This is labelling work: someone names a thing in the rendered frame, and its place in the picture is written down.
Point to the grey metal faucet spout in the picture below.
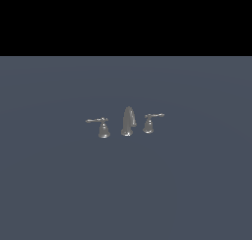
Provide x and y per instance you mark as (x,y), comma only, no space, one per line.
(127,122)

